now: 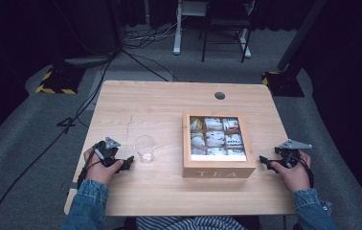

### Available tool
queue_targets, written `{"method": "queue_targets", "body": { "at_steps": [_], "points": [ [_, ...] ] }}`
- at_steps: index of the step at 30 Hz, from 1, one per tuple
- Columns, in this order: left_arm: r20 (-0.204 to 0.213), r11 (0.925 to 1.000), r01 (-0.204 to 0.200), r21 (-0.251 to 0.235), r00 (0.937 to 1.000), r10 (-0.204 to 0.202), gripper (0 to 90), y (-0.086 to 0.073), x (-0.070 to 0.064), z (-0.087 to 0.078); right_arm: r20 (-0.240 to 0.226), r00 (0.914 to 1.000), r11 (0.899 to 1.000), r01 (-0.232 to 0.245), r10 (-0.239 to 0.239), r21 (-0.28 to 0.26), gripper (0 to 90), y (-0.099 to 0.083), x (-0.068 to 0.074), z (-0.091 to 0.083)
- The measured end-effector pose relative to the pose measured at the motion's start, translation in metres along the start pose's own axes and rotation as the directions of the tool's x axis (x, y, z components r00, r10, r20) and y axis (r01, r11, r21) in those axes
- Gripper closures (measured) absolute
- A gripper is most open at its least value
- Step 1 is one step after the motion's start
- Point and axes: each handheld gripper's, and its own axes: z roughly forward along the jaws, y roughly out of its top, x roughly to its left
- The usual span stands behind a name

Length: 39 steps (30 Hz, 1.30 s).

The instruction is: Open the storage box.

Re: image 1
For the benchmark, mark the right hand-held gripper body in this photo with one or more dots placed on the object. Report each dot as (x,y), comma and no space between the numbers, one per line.
(289,156)

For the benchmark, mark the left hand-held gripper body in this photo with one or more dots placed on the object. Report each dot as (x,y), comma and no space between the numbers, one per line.
(108,153)

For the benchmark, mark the person's right hand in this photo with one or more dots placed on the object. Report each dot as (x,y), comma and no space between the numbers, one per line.
(294,177)

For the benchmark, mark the person's left hand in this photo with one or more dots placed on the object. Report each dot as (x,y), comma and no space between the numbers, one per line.
(97,172)

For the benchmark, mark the clear glass cup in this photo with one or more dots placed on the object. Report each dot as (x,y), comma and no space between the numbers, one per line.
(145,148)

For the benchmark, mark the wooden tea box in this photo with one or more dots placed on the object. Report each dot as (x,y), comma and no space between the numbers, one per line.
(217,169)

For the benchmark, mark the group of white tea bags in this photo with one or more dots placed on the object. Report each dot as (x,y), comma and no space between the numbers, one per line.
(215,137)

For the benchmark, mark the black stand base hazard stripes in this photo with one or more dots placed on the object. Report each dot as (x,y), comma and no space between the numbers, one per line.
(282,84)
(61,81)

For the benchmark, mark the person's striped clothing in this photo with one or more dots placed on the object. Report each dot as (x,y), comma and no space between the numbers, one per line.
(188,223)

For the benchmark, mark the black slanted stand pole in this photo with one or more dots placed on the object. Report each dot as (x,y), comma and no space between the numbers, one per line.
(300,35)

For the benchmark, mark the black metal chair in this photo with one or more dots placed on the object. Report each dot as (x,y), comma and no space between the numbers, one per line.
(225,22)

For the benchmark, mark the white desk frame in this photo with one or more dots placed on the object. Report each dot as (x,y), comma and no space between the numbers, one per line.
(177,41)

